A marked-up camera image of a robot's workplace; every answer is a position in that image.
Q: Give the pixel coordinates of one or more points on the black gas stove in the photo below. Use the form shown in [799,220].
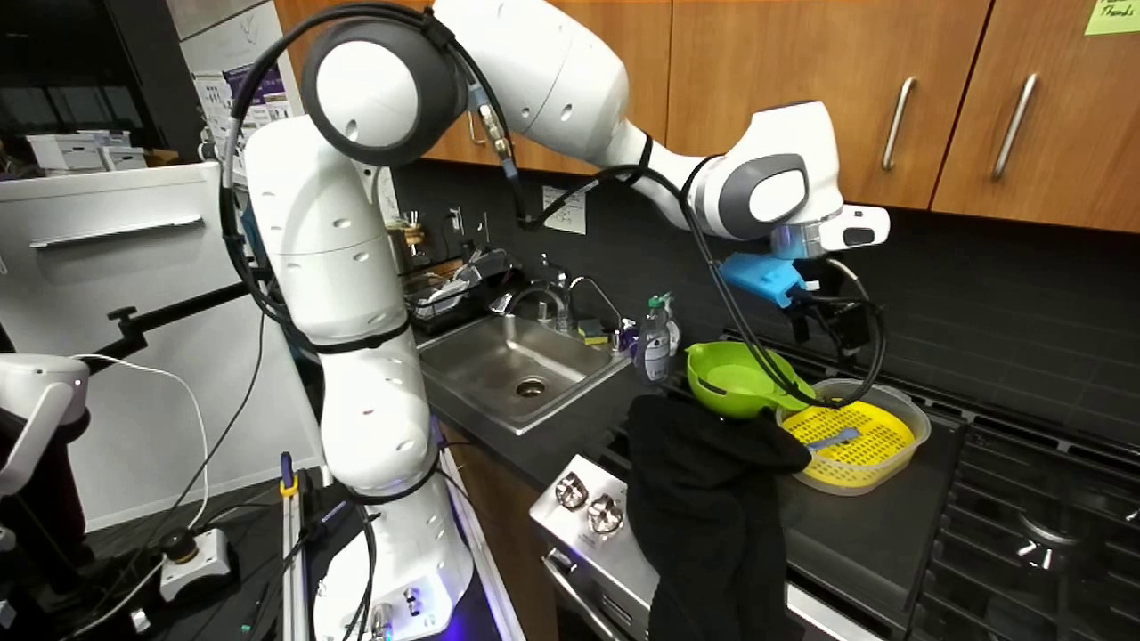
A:
[1044,535]

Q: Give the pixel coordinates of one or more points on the purple printed poster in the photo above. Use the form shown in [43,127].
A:
[256,85]

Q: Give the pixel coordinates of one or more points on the clear dish soap bottle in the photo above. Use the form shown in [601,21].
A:
[662,350]

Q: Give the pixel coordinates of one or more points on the white storage box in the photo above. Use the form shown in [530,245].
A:
[85,155]

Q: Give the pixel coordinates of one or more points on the clear container with yellow strainer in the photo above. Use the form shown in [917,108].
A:
[856,458]

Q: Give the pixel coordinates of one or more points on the wooden upper cabinet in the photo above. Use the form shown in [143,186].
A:
[903,92]

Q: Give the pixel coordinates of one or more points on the black dish rack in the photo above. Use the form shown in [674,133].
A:
[457,287]

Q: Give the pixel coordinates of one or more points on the grey pole with yellow tip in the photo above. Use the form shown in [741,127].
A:
[290,556]

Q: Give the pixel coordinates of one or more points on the green sticky note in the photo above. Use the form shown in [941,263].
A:
[1114,14]

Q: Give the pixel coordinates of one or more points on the yellow sponge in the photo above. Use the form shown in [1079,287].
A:
[592,343]

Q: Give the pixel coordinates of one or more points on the silver faucet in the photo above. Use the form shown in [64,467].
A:
[558,311]

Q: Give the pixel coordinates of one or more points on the small white base device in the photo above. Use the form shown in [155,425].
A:
[197,572]

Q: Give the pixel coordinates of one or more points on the silver stove knob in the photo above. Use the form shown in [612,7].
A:
[571,489]
[606,512]

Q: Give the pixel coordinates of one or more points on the white curved device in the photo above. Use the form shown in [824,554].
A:
[39,379]

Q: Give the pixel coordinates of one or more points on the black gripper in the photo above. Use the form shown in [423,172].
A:
[842,293]

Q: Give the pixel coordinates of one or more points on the purple bottle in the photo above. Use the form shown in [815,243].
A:
[627,343]

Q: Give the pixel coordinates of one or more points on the stainless steel sink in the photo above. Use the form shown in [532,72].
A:
[501,366]

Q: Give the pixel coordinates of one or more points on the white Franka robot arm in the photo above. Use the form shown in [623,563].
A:
[332,262]

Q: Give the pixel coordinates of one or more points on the black cloth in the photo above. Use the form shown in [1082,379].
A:
[714,520]

